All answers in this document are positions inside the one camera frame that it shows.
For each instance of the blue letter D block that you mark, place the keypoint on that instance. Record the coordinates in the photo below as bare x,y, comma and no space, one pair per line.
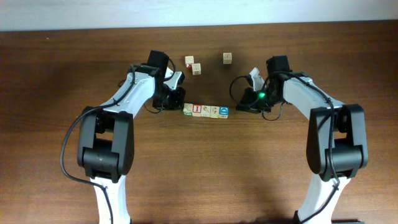
223,112

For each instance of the letter K block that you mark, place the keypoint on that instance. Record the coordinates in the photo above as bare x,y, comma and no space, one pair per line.
196,69

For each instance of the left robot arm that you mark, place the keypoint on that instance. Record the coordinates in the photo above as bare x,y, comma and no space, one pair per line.
106,140

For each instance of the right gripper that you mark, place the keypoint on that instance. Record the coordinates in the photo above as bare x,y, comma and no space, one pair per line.
248,104

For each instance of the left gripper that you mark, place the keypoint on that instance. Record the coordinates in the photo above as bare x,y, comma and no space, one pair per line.
176,104

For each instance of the green letter R block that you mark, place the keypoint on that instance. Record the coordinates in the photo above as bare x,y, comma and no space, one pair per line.
188,109

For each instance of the letter E block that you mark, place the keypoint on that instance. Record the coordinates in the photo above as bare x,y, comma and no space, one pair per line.
189,61

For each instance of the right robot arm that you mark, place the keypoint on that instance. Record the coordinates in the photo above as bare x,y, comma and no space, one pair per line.
336,141

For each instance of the wooden picture block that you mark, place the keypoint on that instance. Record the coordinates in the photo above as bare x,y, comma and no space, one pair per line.
215,112
205,111

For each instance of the red letter I block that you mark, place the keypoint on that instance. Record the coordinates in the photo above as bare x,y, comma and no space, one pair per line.
196,111

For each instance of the far right wooden block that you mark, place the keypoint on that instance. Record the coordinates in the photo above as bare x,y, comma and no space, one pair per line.
227,58

